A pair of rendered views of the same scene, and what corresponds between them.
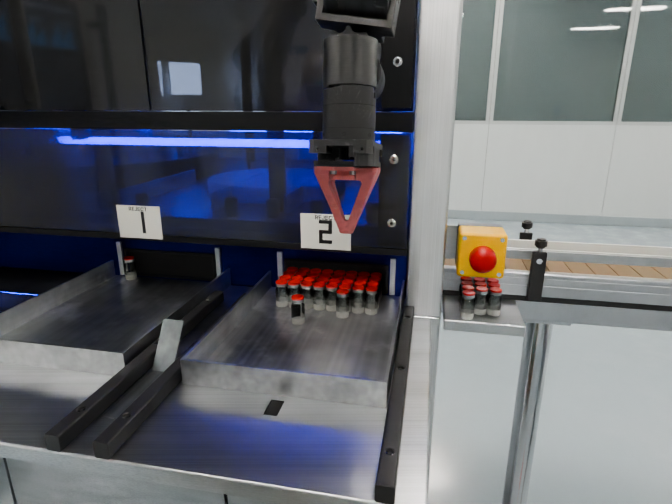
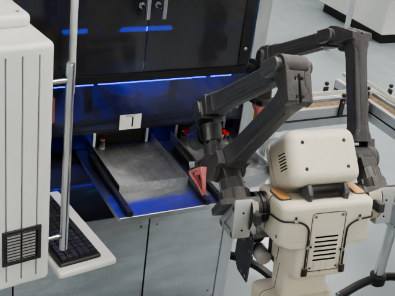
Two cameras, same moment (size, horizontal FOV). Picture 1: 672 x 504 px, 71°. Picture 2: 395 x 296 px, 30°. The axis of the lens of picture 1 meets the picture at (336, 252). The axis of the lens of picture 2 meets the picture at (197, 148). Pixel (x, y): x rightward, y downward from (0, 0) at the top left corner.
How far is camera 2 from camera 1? 233 cm
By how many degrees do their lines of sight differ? 39
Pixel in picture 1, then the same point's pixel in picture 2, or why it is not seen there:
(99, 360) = (178, 181)
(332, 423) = (261, 180)
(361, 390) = (263, 169)
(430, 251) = (249, 115)
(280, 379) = not seen: hidden behind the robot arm
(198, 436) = not seen: hidden behind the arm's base
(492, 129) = not seen: outside the picture
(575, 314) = (284, 127)
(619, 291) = (299, 115)
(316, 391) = (250, 173)
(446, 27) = (263, 37)
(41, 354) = (156, 184)
